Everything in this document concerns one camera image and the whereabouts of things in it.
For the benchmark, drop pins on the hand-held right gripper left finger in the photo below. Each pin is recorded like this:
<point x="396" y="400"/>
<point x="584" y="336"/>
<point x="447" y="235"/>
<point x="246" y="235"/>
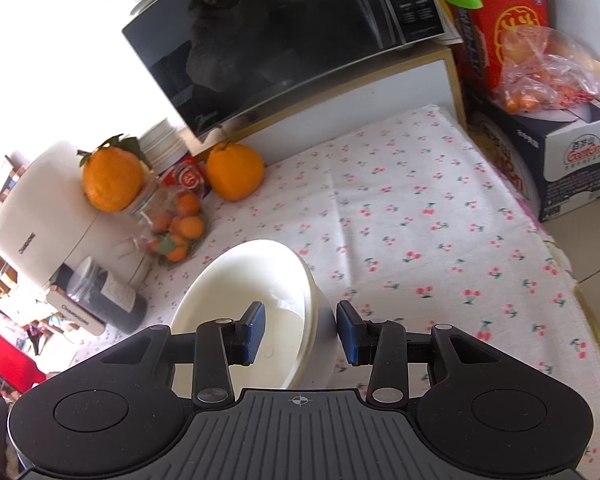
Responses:
<point x="252" y="332"/>

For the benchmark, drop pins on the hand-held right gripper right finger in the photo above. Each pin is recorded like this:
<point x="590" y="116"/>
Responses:
<point x="347" y="332"/>

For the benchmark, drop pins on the white bowl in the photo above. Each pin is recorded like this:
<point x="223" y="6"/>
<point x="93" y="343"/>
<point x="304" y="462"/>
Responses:
<point x="325" y="325"/>

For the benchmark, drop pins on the cream bowl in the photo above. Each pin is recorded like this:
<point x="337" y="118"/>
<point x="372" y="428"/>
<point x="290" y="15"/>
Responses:
<point x="280" y="285"/>
<point x="310" y="310"/>

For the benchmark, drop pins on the cherry print tablecloth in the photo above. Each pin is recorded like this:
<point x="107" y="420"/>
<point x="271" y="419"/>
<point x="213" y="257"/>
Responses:
<point x="405" y="220"/>

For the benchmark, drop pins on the glass jar of small oranges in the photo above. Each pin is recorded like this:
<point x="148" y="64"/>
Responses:
<point x="177" y="225"/>

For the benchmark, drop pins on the clear jar with dark contents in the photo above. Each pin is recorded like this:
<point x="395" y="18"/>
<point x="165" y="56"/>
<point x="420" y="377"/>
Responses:
<point x="110" y="295"/>

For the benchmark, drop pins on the stack of paper cups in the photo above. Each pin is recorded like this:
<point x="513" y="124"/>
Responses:
<point x="172" y="155"/>

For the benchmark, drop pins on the large orange with leaves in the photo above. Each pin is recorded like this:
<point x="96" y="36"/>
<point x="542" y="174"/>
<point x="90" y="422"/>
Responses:
<point x="112" y="180"/>

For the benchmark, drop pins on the cream air fryer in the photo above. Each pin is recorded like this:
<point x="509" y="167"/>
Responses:
<point x="45" y="220"/>

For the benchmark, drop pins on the dark and white carton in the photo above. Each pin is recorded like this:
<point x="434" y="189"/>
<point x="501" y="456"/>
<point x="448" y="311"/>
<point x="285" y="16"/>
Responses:
<point x="570" y="160"/>

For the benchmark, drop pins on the black microwave oven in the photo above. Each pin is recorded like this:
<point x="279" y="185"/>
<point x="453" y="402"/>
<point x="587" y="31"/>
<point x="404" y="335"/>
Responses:
<point x="290" y="40"/>

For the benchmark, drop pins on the bag of red snacks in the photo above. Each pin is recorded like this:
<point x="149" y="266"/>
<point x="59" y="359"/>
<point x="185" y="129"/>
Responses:
<point x="545" y="75"/>

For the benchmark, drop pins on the red cardboard box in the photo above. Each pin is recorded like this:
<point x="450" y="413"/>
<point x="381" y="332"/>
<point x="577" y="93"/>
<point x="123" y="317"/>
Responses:
<point x="505" y="20"/>

